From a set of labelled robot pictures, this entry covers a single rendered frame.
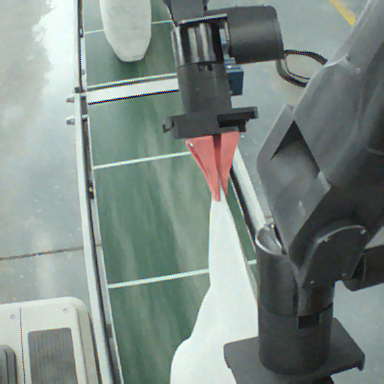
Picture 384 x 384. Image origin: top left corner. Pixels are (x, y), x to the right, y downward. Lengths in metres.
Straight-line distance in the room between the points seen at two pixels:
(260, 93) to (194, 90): 1.88
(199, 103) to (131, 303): 0.78
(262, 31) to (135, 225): 0.91
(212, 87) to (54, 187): 1.54
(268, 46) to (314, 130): 0.31
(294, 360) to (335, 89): 0.20
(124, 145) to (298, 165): 1.34
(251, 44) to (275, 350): 0.33
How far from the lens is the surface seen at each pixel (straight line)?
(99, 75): 1.91
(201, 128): 0.54
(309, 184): 0.26
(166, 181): 1.48
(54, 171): 2.10
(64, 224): 1.91
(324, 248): 0.27
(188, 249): 1.33
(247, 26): 0.56
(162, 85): 1.83
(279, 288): 0.33
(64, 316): 1.40
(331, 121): 0.24
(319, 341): 0.36
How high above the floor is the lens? 1.47
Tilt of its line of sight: 49 degrees down
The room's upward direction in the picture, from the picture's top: straight up
